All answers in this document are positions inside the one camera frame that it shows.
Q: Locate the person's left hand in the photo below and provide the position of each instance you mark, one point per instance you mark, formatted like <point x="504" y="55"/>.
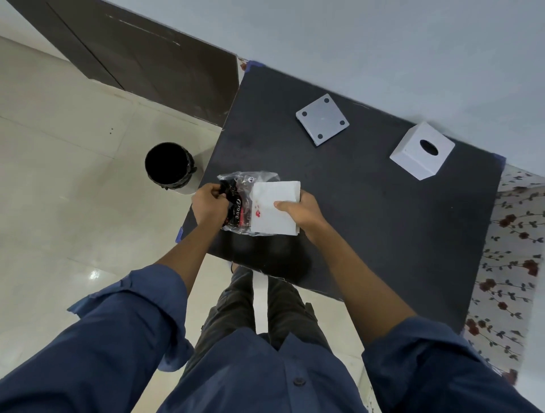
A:
<point x="208" y="208"/>

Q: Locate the person's right hand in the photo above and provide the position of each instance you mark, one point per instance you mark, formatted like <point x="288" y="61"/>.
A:
<point x="308" y="215"/>

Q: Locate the person's left fingers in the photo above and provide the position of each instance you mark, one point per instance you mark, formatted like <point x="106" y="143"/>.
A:
<point x="219" y="190"/>

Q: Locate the person's right thumb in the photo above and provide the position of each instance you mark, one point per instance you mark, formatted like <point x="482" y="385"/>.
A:
<point x="286" y="206"/>

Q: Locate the white paper napkin stack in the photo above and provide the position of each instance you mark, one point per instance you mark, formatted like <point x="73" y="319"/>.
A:
<point x="274" y="221"/>

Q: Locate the clear plastic printed packet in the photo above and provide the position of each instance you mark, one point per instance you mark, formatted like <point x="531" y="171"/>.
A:
<point x="238" y="200"/>

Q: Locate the person's left forearm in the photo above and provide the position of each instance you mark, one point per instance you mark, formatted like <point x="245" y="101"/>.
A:
<point x="187" y="259"/>

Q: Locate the person's right forearm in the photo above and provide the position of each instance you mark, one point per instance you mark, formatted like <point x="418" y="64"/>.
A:
<point x="357" y="281"/>

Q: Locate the white bin with black liner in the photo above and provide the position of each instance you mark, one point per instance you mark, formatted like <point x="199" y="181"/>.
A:
<point x="169" y="165"/>

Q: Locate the blue tape piece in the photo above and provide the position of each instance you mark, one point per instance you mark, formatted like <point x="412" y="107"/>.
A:
<point x="179" y="235"/>
<point x="254" y="65"/>

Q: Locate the black table mat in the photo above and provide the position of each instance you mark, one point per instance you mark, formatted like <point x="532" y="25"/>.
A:
<point x="362" y="204"/>

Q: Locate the person's dark grey trousers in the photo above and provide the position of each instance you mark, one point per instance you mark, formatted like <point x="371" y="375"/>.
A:
<point x="230" y="310"/>

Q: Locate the white tissue box cover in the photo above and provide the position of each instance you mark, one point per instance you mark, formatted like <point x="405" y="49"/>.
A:
<point x="421" y="151"/>

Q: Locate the dark brown wooden door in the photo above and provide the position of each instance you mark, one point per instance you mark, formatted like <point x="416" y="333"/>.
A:
<point x="149" y="55"/>

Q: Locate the person's blue shirt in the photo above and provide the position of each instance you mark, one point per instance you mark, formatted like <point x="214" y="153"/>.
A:
<point x="255" y="374"/>

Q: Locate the floral patterned tablecloth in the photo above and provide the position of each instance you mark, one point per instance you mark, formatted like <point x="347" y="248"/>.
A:
<point x="506" y="263"/>

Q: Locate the white square four-hole base plate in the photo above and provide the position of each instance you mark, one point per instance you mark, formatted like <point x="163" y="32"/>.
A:
<point x="322" y="119"/>

